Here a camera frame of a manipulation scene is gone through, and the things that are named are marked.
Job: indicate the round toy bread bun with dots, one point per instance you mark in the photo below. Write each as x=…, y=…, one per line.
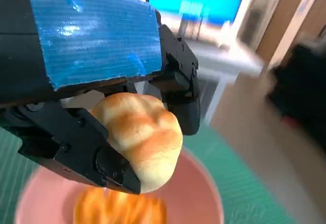
x=142, y=137

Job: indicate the black bag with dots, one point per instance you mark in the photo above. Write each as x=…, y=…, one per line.
x=300, y=91

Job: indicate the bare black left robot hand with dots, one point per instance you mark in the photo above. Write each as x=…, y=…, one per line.
x=96, y=38

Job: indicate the green cutting mat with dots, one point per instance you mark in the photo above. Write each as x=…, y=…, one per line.
x=242, y=183

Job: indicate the pink bowl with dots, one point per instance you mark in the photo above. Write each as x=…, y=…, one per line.
x=191, y=196

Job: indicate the blue display screen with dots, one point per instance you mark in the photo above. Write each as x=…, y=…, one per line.
x=216, y=0

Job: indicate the glazed twisted toy bread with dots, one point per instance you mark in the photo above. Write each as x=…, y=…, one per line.
x=114, y=208

